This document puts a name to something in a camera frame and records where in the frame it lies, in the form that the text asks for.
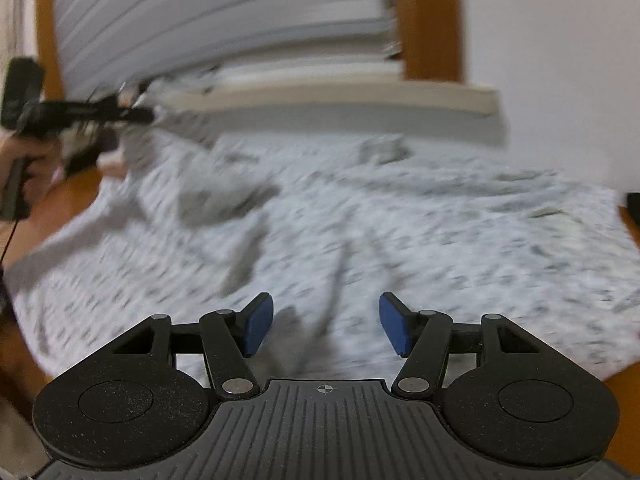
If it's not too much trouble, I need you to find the beige window sill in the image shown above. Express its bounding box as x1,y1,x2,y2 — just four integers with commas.
145,67,507,122

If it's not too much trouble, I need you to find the wooden window frame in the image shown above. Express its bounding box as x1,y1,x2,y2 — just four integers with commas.
35,0,469,107

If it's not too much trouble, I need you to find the white patterned pajama top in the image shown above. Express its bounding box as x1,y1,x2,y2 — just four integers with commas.
7,75,640,386

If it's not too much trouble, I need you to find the grey window blind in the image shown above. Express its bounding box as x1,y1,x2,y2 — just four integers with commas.
50,0,397,87

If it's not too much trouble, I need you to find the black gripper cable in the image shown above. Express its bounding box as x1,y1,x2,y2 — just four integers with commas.
0,217,22,267

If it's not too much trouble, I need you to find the person's left hand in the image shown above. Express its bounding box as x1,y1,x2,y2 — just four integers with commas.
0,135,65,213

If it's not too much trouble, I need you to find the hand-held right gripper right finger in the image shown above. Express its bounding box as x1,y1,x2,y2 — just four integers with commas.
378,292,539,401

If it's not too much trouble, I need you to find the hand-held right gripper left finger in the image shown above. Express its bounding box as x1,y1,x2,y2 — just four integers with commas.
112,292,274,401

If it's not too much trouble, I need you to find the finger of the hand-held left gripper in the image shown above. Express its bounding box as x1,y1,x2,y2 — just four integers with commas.
65,99,156,126

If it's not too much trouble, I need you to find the black folded cloth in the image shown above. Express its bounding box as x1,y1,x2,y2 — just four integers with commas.
620,192,640,247

